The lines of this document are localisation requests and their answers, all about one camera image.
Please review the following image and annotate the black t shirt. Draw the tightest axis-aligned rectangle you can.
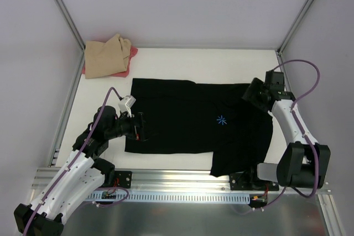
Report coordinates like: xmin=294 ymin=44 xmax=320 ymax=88
xmin=125 ymin=78 xmax=273 ymax=177

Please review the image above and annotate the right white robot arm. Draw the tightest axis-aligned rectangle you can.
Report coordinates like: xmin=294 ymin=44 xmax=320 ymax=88
xmin=243 ymin=70 xmax=331 ymax=190

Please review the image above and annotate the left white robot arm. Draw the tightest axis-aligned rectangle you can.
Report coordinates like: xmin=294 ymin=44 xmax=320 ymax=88
xmin=14 ymin=106 xmax=146 ymax=235

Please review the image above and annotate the beige folded t shirt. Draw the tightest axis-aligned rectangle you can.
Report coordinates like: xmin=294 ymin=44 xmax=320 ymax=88
xmin=85 ymin=34 xmax=132 ymax=79

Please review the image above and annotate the red folded t shirt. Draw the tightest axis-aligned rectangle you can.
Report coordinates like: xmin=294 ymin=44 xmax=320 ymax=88
xmin=82 ymin=44 xmax=138 ymax=79

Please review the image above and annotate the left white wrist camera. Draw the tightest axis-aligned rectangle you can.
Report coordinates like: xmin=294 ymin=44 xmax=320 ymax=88
xmin=118 ymin=95 xmax=136 ymax=118

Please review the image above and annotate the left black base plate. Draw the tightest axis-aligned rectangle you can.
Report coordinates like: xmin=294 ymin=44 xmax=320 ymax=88
xmin=113 ymin=170 xmax=132 ymax=189

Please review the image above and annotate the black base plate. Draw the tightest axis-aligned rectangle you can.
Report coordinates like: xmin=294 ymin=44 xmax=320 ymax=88
xmin=113 ymin=170 xmax=132 ymax=189
xmin=229 ymin=172 xmax=279 ymax=191

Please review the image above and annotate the white slotted cable duct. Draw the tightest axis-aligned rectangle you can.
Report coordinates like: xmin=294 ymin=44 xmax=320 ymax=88
xmin=85 ymin=191 xmax=251 ymax=204

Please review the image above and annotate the left side aluminium rail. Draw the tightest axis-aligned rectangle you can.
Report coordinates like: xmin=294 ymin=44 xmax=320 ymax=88
xmin=45 ymin=51 xmax=84 ymax=167

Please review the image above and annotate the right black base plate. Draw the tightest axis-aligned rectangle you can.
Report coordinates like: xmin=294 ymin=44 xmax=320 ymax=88
xmin=229 ymin=172 xmax=279 ymax=191

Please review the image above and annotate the right aluminium frame post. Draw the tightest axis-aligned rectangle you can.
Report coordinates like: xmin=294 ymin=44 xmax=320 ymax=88
xmin=277 ymin=0 xmax=316 ymax=56

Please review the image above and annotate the aluminium frame post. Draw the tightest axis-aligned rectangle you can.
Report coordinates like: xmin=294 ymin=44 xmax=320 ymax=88
xmin=54 ymin=0 xmax=85 ymax=50
xmin=277 ymin=0 xmax=316 ymax=56

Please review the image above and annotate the left aluminium frame post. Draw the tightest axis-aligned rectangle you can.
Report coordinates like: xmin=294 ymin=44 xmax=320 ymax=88
xmin=54 ymin=0 xmax=85 ymax=50

